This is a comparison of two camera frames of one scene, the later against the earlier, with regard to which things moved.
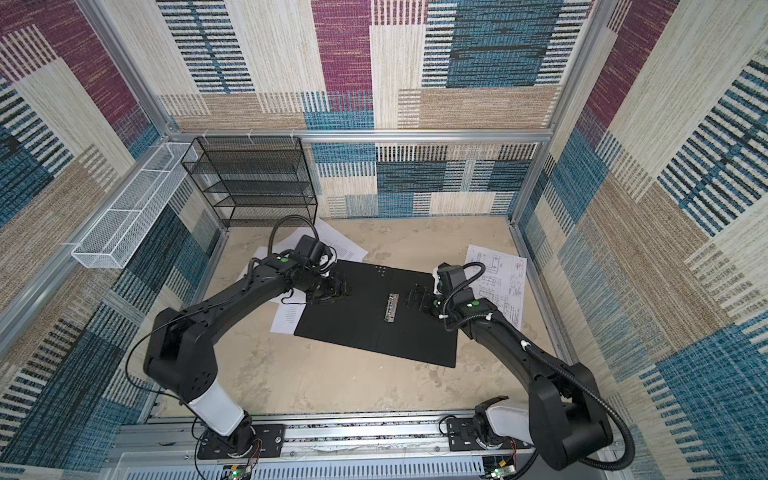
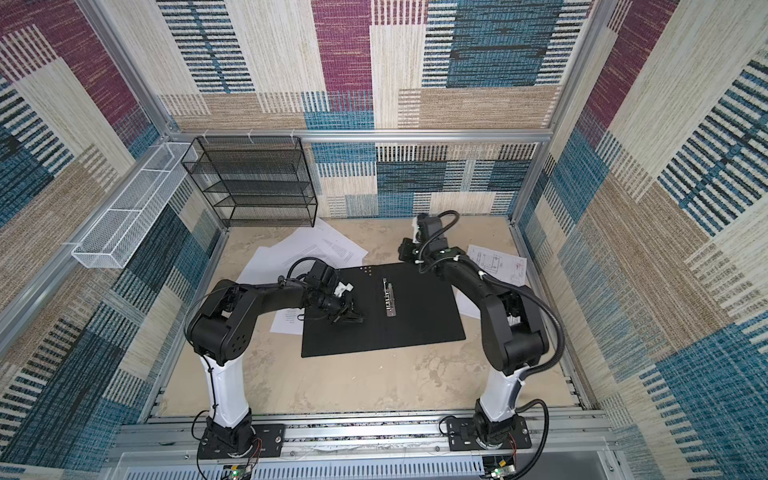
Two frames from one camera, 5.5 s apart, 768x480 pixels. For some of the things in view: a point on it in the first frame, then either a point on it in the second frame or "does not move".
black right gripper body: (435, 305) → (419, 254)
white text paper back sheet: (343, 248) does not move
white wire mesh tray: (112, 240) does not move
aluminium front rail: (329, 438) does not move
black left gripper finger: (338, 280) → (346, 301)
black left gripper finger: (337, 292) → (352, 317)
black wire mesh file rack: (251, 181) does not move
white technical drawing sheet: (502, 282) does not move
